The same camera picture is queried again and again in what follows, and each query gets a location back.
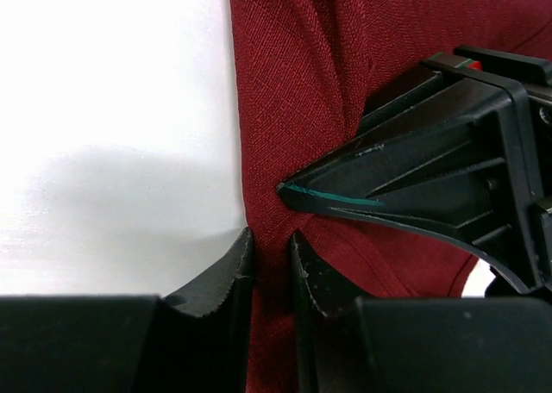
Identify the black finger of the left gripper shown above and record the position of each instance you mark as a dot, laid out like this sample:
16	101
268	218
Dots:
469	186
405	91

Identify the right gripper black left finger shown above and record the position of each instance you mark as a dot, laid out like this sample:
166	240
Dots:
194	340

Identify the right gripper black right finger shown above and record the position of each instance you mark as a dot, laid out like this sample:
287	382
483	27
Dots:
350	341

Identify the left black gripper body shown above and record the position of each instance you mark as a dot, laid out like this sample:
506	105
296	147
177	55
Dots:
513	121

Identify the dark red cloth napkin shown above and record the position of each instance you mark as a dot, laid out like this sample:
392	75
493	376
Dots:
304	69

